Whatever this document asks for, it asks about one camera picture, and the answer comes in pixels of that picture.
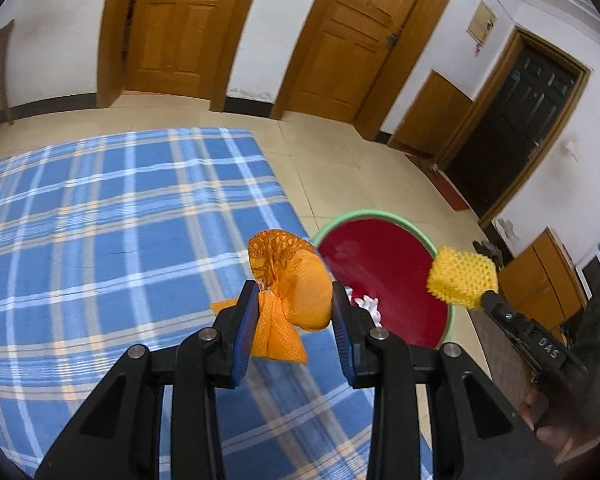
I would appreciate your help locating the small pale floor object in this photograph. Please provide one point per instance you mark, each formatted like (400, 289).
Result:
(434, 167)

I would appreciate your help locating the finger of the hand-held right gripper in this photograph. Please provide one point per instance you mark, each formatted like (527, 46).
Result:
(505, 317)

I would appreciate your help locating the black door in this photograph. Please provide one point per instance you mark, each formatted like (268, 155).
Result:
(520, 125)

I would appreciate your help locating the beige wall fuse box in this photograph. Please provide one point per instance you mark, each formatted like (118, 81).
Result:
(481, 22)

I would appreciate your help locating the dark slipper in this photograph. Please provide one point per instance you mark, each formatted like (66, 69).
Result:
(495, 256)
(481, 251)

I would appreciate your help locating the white wall switch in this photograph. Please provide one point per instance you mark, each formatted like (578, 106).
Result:
(571, 151)

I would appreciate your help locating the white tissue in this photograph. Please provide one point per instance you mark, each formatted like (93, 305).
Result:
(370, 305)

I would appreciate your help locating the blue plaid tablecloth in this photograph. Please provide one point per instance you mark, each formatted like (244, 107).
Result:
(105, 235)

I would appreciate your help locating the person's right hand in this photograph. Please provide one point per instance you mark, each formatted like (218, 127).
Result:
(545, 430)

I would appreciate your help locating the red basin with green rim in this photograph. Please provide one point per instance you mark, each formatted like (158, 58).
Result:
(395, 260)

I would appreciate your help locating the wooden cabinet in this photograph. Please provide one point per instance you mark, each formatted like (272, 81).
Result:
(540, 280)

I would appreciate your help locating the red doormat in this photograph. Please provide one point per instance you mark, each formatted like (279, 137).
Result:
(450, 190)

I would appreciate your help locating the plain wooden door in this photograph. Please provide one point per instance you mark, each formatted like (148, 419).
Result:
(180, 25)

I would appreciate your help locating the grey floor mat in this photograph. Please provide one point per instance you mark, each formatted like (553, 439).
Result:
(495, 360)

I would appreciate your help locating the yellow knitted cloth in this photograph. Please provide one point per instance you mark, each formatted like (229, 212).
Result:
(460, 275)

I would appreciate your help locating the white framed board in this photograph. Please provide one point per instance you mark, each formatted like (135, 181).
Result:
(594, 280)

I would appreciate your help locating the low wooden wall panel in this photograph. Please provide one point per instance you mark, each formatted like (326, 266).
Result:
(430, 115)

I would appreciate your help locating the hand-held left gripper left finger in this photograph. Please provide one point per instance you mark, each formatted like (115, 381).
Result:
(245, 340)

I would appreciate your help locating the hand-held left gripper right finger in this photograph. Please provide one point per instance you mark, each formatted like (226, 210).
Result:
(347, 340)

